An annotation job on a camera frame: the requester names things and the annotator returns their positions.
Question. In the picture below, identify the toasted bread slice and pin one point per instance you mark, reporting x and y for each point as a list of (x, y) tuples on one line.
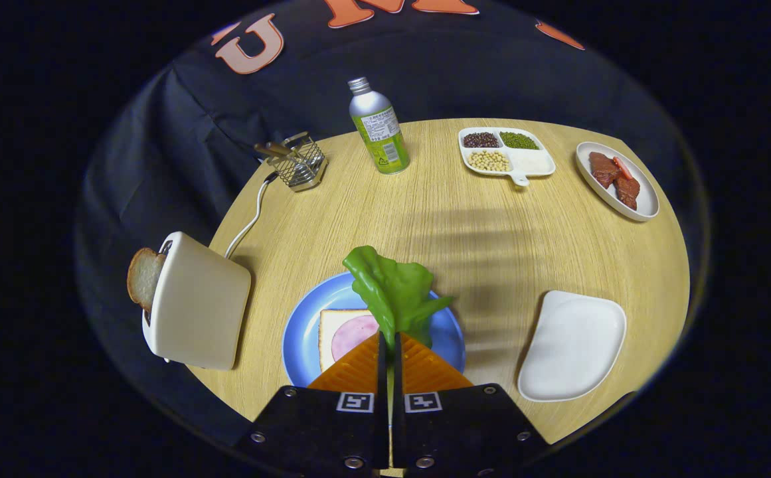
[(143, 279)]

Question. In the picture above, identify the orange-red food strip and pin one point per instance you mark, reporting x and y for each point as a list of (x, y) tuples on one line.
[(622, 166)]

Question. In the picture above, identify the silver bottle with green label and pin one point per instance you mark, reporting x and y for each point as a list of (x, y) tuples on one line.
[(378, 129)]

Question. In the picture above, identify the white toaster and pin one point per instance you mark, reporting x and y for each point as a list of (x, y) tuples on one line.
[(199, 305)]

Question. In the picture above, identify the green lettuce leaf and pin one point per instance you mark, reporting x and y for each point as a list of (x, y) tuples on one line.
[(392, 289)]

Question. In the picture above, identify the heap of yellow soybeans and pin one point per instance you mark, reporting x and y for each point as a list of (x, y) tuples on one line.
[(489, 160)]

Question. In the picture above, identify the dark red meat slice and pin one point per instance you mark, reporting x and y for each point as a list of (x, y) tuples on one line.
[(603, 169), (627, 191)]

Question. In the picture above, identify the heap of green mung beans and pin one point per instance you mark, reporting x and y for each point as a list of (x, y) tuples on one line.
[(518, 140)]

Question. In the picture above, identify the white bread slice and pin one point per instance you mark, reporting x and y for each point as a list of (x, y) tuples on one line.
[(327, 338)]

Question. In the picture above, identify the black backdrop cloth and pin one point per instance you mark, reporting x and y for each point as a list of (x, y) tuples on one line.
[(159, 153)]

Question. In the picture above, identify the white divided dish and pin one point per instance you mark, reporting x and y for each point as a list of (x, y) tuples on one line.
[(534, 161)]

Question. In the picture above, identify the white rounded square plate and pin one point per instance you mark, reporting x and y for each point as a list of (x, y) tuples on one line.
[(574, 345)]

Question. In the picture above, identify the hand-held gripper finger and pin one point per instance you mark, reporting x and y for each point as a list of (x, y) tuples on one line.
[(396, 425), (381, 425)]

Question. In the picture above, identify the white oval plate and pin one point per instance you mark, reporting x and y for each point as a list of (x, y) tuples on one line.
[(644, 199)]

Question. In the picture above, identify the heap of red beans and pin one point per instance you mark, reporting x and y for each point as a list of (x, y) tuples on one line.
[(481, 139)]

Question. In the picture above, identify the blue round plate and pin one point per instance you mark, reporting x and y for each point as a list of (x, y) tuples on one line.
[(302, 338)]

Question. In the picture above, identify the pink ham slice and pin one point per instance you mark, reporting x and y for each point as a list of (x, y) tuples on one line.
[(352, 335)]

